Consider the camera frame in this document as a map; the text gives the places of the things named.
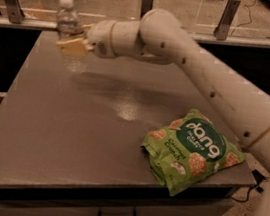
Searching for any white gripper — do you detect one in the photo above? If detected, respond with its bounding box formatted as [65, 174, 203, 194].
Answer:
[56, 20, 116, 59]

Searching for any clear plastic water bottle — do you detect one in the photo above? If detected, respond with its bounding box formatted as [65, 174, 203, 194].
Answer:
[56, 0, 87, 74]

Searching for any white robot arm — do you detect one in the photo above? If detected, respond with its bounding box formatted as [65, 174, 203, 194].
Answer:
[56, 0, 270, 216]

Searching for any green Dang chips bag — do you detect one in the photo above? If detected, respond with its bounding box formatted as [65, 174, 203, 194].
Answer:
[142, 109, 246, 197]

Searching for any grey table drawer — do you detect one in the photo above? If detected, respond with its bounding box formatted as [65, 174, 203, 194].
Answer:
[0, 164, 237, 216]

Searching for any middle metal bracket post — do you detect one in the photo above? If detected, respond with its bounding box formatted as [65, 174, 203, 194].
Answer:
[140, 0, 154, 16]

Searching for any right metal bracket post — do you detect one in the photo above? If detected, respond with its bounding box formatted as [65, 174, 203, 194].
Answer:
[214, 0, 241, 41]

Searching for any black cable on floor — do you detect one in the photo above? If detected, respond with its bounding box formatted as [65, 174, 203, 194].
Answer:
[229, 165, 270, 207]

